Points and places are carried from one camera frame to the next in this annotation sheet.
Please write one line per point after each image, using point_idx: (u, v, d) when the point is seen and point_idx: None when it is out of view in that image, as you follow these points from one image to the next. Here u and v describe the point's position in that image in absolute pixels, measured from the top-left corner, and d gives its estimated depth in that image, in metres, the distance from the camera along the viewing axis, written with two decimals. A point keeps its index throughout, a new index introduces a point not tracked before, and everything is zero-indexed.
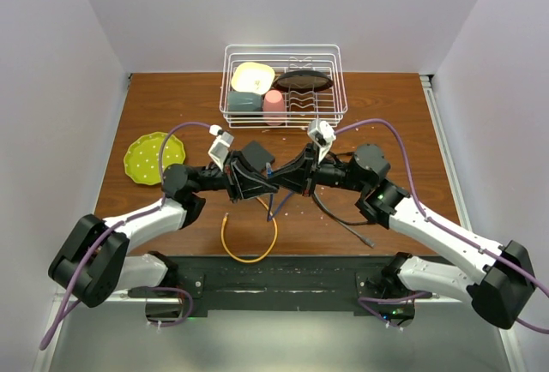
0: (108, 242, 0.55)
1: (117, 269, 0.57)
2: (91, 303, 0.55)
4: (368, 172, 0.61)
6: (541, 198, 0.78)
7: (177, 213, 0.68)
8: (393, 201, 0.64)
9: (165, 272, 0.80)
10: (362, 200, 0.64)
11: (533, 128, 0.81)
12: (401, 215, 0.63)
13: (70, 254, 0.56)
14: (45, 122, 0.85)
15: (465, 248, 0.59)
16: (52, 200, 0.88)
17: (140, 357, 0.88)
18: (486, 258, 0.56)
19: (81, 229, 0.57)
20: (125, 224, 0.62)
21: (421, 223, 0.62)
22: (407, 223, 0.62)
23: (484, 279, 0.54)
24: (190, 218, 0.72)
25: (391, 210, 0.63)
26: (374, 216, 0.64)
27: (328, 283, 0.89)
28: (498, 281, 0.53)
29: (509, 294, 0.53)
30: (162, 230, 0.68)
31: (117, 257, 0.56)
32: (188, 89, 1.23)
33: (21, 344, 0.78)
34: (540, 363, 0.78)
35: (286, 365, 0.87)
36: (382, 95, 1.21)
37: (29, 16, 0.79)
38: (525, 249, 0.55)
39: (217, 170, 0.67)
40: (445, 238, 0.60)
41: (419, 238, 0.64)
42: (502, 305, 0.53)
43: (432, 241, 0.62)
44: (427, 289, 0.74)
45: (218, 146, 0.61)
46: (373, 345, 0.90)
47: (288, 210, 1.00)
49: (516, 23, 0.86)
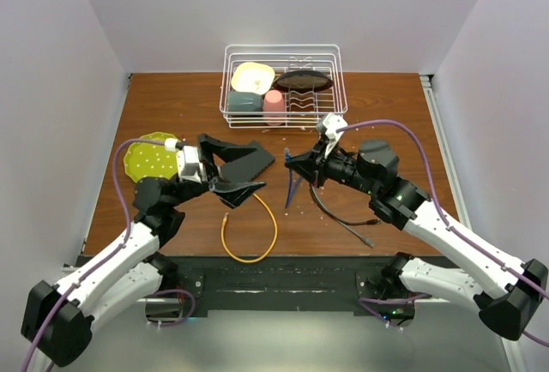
0: (59, 318, 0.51)
1: (84, 329, 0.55)
2: (65, 362, 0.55)
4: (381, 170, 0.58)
6: (541, 199, 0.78)
7: (147, 241, 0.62)
8: (409, 200, 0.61)
9: (158, 284, 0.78)
10: (377, 202, 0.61)
11: (533, 128, 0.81)
12: (422, 220, 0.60)
13: (31, 323, 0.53)
14: (45, 122, 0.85)
15: (487, 263, 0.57)
16: (51, 200, 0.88)
17: (140, 358, 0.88)
18: (508, 276, 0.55)
19: (35, 298, 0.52)
20: (81, 284, 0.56)
21: (442, 231, 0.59)
22: (427, 230, 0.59)
23: (505, 299, 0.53)
24: (166, 236, 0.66)
25: (411, 214, 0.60)
26: (389, 216, 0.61)
27: (328, 283, 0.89)
28: (521, 302, 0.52)
29: (526, 313, 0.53)
30: (137, 259, 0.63)
31: (77, 323, 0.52)
32: (187, 89, 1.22)
33: (21, 345, 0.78)
34: (541, 364, 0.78)
35: (286, 366, 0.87)
36: (382, 95, 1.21)
37: (29, 16, 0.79)
38: (545, 266, 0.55)
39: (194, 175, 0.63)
40: (467, 250, 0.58)
41: (437, 246, 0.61)
42: (517, 323, 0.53)
43: (450, 252, 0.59)
44: (428, 291, 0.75)
45: (186, 165, 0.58)
46: (373, 345, 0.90)
47: (288, 210, 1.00)
49: (516, 23, 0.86)
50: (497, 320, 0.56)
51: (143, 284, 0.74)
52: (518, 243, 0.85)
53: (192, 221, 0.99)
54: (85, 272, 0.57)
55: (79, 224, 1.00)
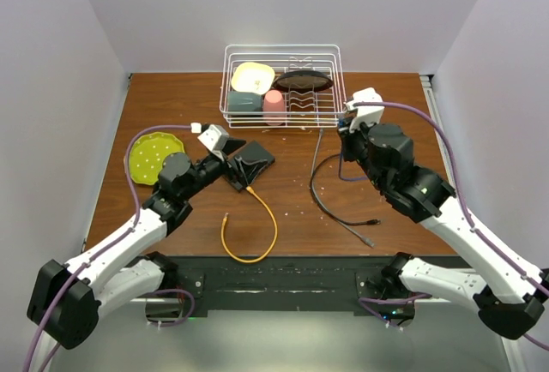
0: (69, 297, 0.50)
1: (91, 310, 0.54)
2: (72, 344, 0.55)
4: (395, 156, 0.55)
6: (541, 199, 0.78)
7: (157, 226, 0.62)
8: (431, 188, 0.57)
9: (160, 278, 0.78)
10: (395, 194, 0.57)
11: (533, 128, 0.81)
12: (447, 218, 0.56)
13: (38, 304, 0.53)
14: (44, 122, 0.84)
15: (508, 270, 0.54)
16: (51, 200, 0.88)
17: (141, 358, 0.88)
18: (524, 284, 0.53)
19: (43, 278, 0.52)
20: (90, 264, 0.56)
21: (466, 232, 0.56)
22: (449, 229, 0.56)
23: (524, 310, 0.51)
24: (173, 224, 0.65)
25: (433, 211, 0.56)
26: (410, 208, 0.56)
27: (328, 284, 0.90)
28: (538, 314, 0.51)
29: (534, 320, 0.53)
30: (143, 245, 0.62)
31: (84, 304, 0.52)
32: (187, 89, 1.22)
33: (20, 344, 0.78)
34: (541, 364, 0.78)
35: (286, 365, 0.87)
36: (381, 95, 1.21)
37: (29, 15, 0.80)
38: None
39: (211, 162, 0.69)
40: (487, 254, 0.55)
41: (455, 244, 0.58)
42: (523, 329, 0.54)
43: (469, 252, 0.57)
44: (429, 292, 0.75)
45: (219, 139, 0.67)
46: (373, 345, 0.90)
47: (288, 210, 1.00)
49: (516, 22, 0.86)
50: (500, 322, 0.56)
51: (146, 278, 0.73)
52: (518, 244, 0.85)
53: (192, 221, 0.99)
54: (96, 252, 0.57)
55: (78, 224, 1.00)
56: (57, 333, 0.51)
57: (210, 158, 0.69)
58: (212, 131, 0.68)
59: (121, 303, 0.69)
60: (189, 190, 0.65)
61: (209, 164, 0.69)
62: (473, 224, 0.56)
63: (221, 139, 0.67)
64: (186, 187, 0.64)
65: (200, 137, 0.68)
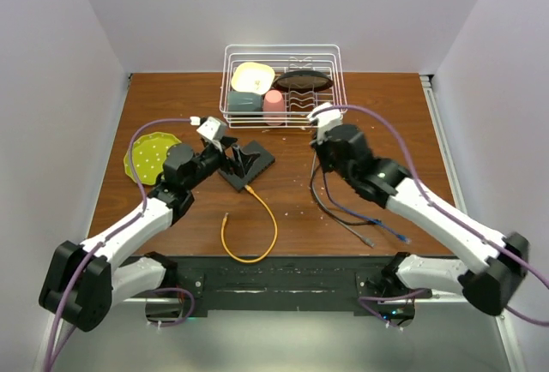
0: (87, 272, 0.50)
1: (106, 288, 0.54)
2: (89, 326, 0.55)
4: (346, 145, 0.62)
6: (541, 198, 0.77)
7: (165, 213, 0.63)
8: (389, 173, 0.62)
9: (163, 272, 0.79)
10: (355, 182, 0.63)
11: (532, 128, 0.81)
12: (403, 197, 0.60)
13: (53, 286, 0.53)
14: (45, 122, 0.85)
15: (468, 237, 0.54)
16: (52, 200, 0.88)
17: (140, 358, 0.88)
18: (487, 248, 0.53)
19: (58, 260, 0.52)
20: (105, 244, 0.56)
21: (424, 207, 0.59)
22: (407, 206, 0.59)
23: (486, 272, 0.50)
24: (178, 215, 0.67)
25: (389, 190, 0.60)
26: (373, 194, 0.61)
27: (328, 284, 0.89)
28: (501, 275, 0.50)
29: (507, 288, 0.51)
30: (150, 232, 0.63)
31: (102, 281, 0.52)
32: (187, 89, 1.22)
33: (21, 345, 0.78)
34: (541, 364, 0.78)
35: (286, 365, 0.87)
36: (381, 95, 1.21)
37: (28, 15, 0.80)
38: (527, 240, 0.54)
39: (211, 154, 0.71)
40: (447, 225, 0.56)
41: (421, 223, 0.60)
42: (497, 301, 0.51)
43: (433, 228, 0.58)
44: (425, 285, 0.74)
45: (219, 128, 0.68)
46: (373, 345, 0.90)
47: (287, 210, 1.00)
49: (516, 22, 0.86)
50: (479, 300, 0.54)
51: (148, 272, 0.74)
52: None
53: (191, 221, 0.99)
54: (109, 234, 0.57)
55: (78, 224, 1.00)
56: (75, 314, 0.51)
57: (209, 150, 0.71)
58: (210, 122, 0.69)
59: (124, 296, 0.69)
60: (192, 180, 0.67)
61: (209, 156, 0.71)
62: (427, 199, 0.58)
63: (221, 128, 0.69)
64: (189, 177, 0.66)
65: (199, 129, 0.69)
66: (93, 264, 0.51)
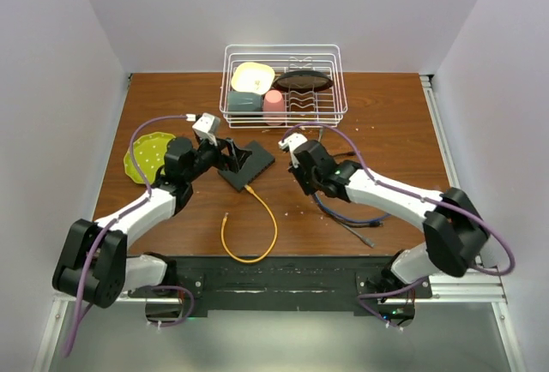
0: (106, 243, 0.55)
1: (122, 264, 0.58)
2: (106, 302, 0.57)
4: (303, 155, 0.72)
6: (541, 198, 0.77)
7: (169, 199, 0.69)
8: (344, 170, 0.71)
9: (166, 268, 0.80)
10: (320, 183, 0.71)
11: (532, 128, 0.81)
12: (355, 184, 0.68)
13: (69, 264, 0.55)
14: (45, 122, 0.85)
15: (409, 200, 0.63)
16: (52, 200, 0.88)
17: (140, 357, 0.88)
18: (426, 206, 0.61)
19: (74, 236, 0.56)
20: (119, 220, 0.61)
21: (372, 188, 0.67)
22: (361, 190, 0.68)
23: (425, 224, 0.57)
24: (180, 205, 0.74)
25: (345, 182, 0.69)
26: (335, 191, 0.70)
27: (328, 284, 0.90)
28: (438, 223, 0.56)
29: (454, 237, 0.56)
30: (159, 216, 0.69)
31: (121, 253, 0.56)
32: (187, 89, 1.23)
33: (21, 345, 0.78)
34: (541, 364, 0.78)
35: (286, 365, 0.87)
36: (381, 95, 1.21)
37: (28, 15, 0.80)
38: (465, 194, 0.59)
39: (207, 150, 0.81)
40: (392, 196, 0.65)
41: (378, 203, 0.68)
42: (448, 250, 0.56)
43: (386, 204, 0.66)
44: (419, 275, 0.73)
45: (213, 122, 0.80)
46: (374, 345, 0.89)
47: (287, 210, 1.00)
49: (516, 22, 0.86)
50: (439, 259, 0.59)
51: (151, 266, 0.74)
52: (517, 244, 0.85)
53: (191, 221, 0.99)
54: (122, 214, 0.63)
55: None
56: (95, 285, 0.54)
57: (204, 145, 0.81)
58: (204, 119, 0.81)
59: (129, 286, 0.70)
60: (190, 172, 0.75)
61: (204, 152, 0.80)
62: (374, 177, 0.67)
63: (214, 123, 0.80)
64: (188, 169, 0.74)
65: (196, 124, 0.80)
66: (110, 236, 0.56)
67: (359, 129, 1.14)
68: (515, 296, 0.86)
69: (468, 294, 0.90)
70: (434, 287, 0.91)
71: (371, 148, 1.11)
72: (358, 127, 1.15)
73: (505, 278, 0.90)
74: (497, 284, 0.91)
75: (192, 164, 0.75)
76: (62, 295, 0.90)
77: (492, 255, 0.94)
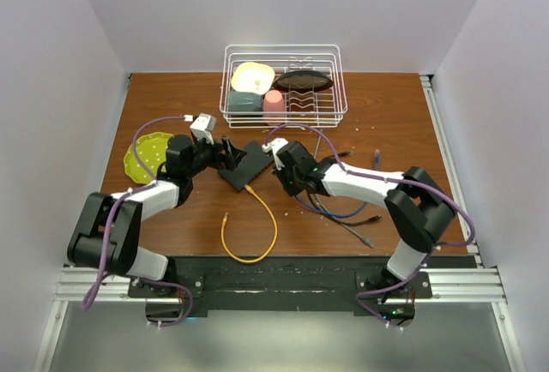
0: (123, 210, 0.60)
1: (135, 233, 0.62)
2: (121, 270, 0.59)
4: (285, 155, 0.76)
6: (540, 198, 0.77)
7: (174, 188, 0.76)
8: (321, 166, 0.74)
9: (167, 260, 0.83)
10: (301, 180, 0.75)
11: (532, 128, 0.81)
12: (328, 176, 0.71)
13: (85, 230, 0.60)
14: (44, 122, 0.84)
15: (374, 182, 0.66)
16: (52, 199, 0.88)
17: (139, 357, 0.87)
18: (389, 186, 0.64)
19: (92, 206, 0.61)
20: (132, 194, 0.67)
21: (344, 177, 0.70)
22: (335, 182, 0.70)
23: (387, 200, 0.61)
24: (182, 198, 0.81)
25: (321, 176, 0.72)
26: (316, 187, 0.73)
27: (328, 284, 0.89)
28: (399, 198, 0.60)
29: (415, 211, 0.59)
30: (162, 200, 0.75)
31: (135, 219, 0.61)
32: (187, 89, 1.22)
33: (20, 345, 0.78)
34: (541, 364, 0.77)
35: (286, 365, 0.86)
36: (382, 95, 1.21)
37: (27, 14, 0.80)
38: (426, 171, 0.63)
39: (204, 148, 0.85)
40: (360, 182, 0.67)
41: (353, 193, 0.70)
42: (410, 224, 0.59)
43: (357, 192, 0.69)
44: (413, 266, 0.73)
45: (208, 122, 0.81)
46: (375, 346, 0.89)
47: (288, 210, 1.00)
49: (516, 21, 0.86)
50: (408, 236, 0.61)
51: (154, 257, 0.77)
52: (517, 244, 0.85)
53: (192, 221, 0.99)
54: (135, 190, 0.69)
55: None
56: (111, 248, 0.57)
57: (202, 144, 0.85)
58: (201, 119, 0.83)
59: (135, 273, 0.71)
60: (190, 169, 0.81)
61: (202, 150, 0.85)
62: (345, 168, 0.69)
63: (210, 122, 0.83)
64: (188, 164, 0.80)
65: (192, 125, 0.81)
66: (127, 202, 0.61)
67: (359, 129, 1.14)
68: (515, 296, 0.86)
69: (468, 294, 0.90)
70: (434, 287, 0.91)
71: (371, 148, 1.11)
72: (358, 127, 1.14)
73: (506, 278, 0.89)
74: (497, 284, 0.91)
75: (191, 160, 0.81)
76: (62, 295, 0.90)
77: (493, 255, 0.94)
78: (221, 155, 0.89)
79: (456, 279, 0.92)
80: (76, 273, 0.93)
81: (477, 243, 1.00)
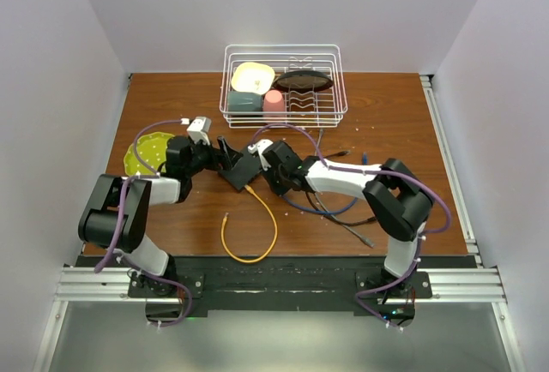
0: (135, 188, 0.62)
1: (144, 212, 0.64)
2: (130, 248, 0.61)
4: (270, 155, 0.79)
6: (541, 197, 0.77)
7: (175, 182, 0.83)
8: (304, 164, 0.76)
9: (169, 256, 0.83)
10: (286, 179, 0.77)
11: (532, 128, 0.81)
12: (313, 173, 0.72)
13: (96, 206, 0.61)
14: (44, 122, 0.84)
15: (354, 175, 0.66)
16: (52, 199, 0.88)
17: (139, 357, 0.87)
18: (367, 178, 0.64)
19: (103, 186, 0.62)
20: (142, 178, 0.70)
21: (327, 172, 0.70)
22: (317, 177, 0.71)
23: (364, 192, 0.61)
24: (183, 196, 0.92)
25: (304, 174, 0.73)
26: (300, 185, 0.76)
27: (328, 284, 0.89)
28: (377, 189, 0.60)
29: (394, 201, 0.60)
30: (166, 191, 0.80)
31: (145, 197, 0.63)
32: (187, 89, 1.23)
33: (20, 344, 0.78)
34: (541, 364, 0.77)
35: (286, 365, 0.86)
36: (382, 95, 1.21)
37: (27, 14, 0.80)
38: (402, 162, 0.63)
39: (201, 150, 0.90)
40: (340, 176, 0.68)
41: (335, 188, 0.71)
42: (390, 214, 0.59)
43: (339, 185, 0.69)
44: (409, 261, 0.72)
45: (203, 122, 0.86)
46: (375, 346, 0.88)
47: (288, 210, 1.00)
49: (516, 21, 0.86)
50: (389, 226, 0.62)
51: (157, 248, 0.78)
52: (517, 244, 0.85)
53: (192, 220, 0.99)
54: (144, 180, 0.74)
55: None
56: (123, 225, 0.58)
57: (199, 146, 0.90)
58: (196, 121, 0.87)
59: (139, 259, 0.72)
60: (189, 168, 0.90)
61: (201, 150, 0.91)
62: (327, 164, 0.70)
63: (206, 123, 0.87)
64: (187, 164, 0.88)
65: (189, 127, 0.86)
66: (138, 182, 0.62)
67: (358, 129, 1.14)
68: (515, 296, 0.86)
69: (469, 294, 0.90)
70: (434, 286, 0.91)
71: (371, 147, 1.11)
72: (358, 127, 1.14)
73: (506, 278, 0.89)
74: (497, 284, 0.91)
75: (190, 161, 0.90)
76: (62, 295, 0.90)
77: (493, 255, 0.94)
78: (218, 156, 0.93)
79: (457, 279, 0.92)
80: (76, 273, 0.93)
81: (477, 243, 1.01)
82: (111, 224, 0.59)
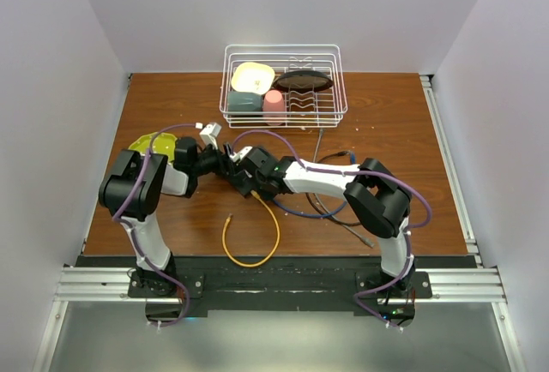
0: (154, 160, 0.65)
1: (159, 183, 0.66)
2: (145, 212, 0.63)
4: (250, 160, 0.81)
6: (540, 196, 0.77)
7: (184, 176, 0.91)
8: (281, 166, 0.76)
9: (170, 257, 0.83)
10: (265, 181, 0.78)
11: (532, 127, 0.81)
12: (291, 175, 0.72)
13: (117, 173, 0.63)
14: (44, 121, 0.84)
15: (333, 177, 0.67)
16: (53, 199, 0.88)
17: (138, 357, 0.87)
18: (347, 179, 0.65)
19: (125, 158, 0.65)
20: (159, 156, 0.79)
21: (304, 175, 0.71)
22: (295, 179, 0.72)
23: (346, 193, 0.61)
24: (189, 193, 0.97)
25: (282, 176, 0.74)
26: (277, 187, 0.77)
27: (328, 283, 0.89)
28: (356, 190, 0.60)
29: (372, 200, 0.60)
30: (174, 182, 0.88)
31: (161, 171, 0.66)
32: (186, 89, 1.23)
33: (21, 344, 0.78)
34: (541, 364, 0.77)
35: (285, 365, 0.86)
36: (382, 95, 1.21)
37: (27, 14, 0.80)
38: (380, 161, 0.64)
39: (209, 154, 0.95)
40: (319, 176, 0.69)
41: (314, 188, 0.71)
42: (370, 212, 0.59)
43: (318, 186, 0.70)
44: (404, 260, 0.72)
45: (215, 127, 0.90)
46: (375, 346, 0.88)
47: (288, 210, 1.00)
49: (516, 20, 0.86)
50: (370, 224, 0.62)
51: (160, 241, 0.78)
52: (517, 243, 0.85)
53: (190, 221, 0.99)
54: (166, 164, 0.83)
55: (79, 224, 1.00)
56: (141, 187, 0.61)
57: (208, 151, 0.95)
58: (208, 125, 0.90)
59: (147, 240, 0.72)
60: (195, 168, 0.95)
61: (210, 154, 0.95)
62: (304, 165, 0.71)
63: (216, 128, 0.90)
64: (193, 164, 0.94)
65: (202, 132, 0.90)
66: (158, 155, 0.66)
67: (358, 129, 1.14)
68: (515, 296, 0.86)
69: (469, 294, 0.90)
70: (434, 287, 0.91)
71: (371, 147, 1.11)
72: (358, 127, 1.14)
73: (506, 278, 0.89)
74: (496, 284, 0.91)
75: (196, 160, 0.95)
76: (63, 295, 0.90)
77: (493, 255, 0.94)
78: (225, 162, 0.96)
79: (457, 279, 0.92)
80: (77, 273, 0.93)
81: (477, 242, 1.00)
82: (128, 188, 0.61)
